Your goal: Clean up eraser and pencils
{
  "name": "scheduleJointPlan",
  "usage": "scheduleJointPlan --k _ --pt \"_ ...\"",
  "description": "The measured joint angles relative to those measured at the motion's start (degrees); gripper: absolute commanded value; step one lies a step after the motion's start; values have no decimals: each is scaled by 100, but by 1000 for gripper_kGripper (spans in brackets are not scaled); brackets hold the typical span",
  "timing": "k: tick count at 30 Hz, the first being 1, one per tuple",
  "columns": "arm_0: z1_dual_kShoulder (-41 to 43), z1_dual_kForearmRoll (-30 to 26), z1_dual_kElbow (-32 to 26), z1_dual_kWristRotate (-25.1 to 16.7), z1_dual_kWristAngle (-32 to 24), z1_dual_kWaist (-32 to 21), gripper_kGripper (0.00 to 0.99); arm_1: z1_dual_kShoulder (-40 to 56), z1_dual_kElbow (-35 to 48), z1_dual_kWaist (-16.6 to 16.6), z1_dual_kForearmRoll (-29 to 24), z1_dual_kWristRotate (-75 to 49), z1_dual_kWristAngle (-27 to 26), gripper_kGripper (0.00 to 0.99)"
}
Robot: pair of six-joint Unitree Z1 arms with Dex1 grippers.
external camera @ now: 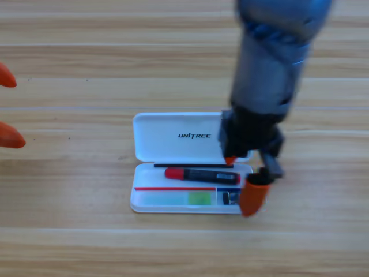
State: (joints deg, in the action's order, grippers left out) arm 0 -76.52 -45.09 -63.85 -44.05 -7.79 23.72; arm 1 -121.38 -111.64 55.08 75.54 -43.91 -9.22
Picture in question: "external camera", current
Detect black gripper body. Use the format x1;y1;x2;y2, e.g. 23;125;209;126
217;104;287;186

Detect red and black marker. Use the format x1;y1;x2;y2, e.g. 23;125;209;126
164;167;242;186

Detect green and white highlighter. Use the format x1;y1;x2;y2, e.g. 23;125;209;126
138;191;216;207

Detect white Unitree pencil case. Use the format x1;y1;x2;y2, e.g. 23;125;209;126
130;111;257;215

